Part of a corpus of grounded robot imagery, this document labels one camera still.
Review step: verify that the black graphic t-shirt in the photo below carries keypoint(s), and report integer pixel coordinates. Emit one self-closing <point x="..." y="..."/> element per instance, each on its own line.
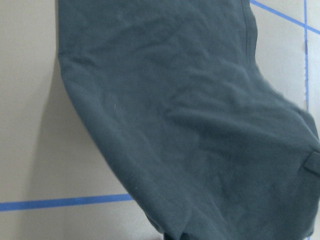
<point x="171" y="94"/>

